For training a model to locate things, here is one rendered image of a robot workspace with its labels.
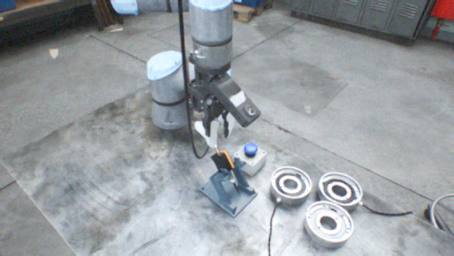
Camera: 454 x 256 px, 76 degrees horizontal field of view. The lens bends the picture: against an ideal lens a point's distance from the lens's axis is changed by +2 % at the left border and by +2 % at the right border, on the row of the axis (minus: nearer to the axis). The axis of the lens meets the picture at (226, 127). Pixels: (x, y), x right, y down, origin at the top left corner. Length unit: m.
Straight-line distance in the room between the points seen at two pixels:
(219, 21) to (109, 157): 0.60
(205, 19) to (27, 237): 1.66
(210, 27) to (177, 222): 0.47
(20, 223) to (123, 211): 1.27
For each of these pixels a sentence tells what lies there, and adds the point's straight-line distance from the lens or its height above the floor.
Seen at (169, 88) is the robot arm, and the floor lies 0.95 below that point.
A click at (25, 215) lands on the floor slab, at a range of 2.06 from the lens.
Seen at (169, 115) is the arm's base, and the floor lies 0.85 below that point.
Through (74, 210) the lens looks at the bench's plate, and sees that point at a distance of 0.86.
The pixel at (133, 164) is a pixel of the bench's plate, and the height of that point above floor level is 0.80.
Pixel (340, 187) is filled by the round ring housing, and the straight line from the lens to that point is 0.84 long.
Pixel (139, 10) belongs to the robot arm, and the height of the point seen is 1.26.
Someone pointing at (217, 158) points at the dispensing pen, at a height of 0.93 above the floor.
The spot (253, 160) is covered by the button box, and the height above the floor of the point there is 0.84.
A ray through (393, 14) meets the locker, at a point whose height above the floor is 0.31.
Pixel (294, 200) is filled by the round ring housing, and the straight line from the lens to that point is 0.77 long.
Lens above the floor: 1.44
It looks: 40 degrees down
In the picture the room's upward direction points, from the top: straight up
